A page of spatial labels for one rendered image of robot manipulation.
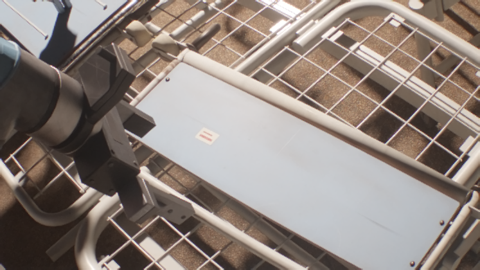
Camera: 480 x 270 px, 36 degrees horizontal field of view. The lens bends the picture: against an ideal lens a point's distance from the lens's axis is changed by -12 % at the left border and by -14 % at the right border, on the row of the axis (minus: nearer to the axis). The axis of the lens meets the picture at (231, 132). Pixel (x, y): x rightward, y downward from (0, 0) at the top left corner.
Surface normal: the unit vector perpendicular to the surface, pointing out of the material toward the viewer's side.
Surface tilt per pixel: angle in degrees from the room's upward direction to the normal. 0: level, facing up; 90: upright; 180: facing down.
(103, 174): 97
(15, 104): 93
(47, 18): 4
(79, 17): 4
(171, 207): 97
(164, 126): 1
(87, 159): 25
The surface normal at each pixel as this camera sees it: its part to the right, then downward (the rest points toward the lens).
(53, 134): 0.29, 0.78
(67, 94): 0.84, -0.19
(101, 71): -0.55, -0.34
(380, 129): -0.25, -0.64
